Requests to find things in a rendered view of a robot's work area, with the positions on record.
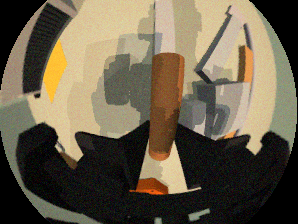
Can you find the beige cabinet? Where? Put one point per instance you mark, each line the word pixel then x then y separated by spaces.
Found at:
pixel 25 65

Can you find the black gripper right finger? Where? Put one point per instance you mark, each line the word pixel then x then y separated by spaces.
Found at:
pixel 199 154

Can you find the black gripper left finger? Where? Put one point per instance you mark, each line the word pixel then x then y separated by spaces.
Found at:
pixel 129 150

